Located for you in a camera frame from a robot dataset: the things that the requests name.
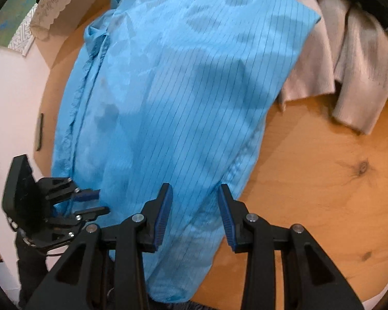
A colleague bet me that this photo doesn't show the white garment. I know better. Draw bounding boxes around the white garment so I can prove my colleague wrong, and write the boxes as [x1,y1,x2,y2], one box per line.
[260,0,388,135]

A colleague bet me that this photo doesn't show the black phone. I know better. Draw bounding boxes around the black phone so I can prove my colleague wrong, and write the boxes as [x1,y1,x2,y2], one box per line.
[35,113,45,152]

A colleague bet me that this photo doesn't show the blue jacket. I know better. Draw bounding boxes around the blue jacket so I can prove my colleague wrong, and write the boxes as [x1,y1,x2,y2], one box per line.
[50,0,323,302]

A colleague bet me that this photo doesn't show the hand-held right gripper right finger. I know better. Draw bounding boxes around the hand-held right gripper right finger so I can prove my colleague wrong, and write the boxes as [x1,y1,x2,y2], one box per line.
[217,184,364,310]

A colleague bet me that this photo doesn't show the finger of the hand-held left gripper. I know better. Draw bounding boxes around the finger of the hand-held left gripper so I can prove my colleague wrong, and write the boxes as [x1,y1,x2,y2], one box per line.
[39,177,101,205]
[48,206,111,231]

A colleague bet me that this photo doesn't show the landscape wall painting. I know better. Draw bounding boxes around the landscape wall painting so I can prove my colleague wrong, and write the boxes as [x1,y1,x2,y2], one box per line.
[0,0,57,57]

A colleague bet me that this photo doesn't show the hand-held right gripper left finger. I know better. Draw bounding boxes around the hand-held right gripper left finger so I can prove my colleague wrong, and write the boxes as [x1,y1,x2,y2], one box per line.
[24,183,173,310]

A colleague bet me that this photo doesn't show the white lace tablecloth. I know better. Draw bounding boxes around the white lace tablecloth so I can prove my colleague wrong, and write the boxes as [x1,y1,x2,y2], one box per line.
[29,0,99,41]

